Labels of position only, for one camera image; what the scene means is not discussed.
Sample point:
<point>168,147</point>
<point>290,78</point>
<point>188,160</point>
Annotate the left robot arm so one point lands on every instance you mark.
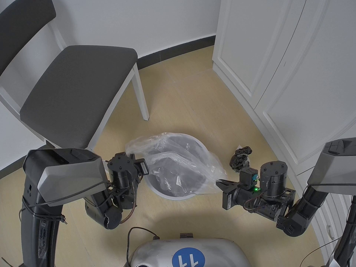
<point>69,171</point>

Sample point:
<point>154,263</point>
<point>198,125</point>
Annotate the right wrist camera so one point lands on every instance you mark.
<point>247,177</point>

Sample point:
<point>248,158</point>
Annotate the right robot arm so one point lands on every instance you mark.
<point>274,177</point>

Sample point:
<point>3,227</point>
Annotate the grey padded white chair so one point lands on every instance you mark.
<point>78,93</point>

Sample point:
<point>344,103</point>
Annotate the clear plastic bag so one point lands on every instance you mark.
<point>167,160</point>

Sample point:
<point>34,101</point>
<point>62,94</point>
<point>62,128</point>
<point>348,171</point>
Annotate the crumpled black plastic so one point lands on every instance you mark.
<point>240,160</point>

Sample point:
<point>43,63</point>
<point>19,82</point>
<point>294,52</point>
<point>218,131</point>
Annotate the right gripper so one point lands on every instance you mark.
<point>239,197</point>

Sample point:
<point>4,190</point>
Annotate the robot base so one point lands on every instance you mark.
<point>155,252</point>

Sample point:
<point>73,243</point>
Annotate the white trash bin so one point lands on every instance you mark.
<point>178,195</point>

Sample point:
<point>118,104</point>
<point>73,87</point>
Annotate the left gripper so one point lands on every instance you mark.
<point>141,168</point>

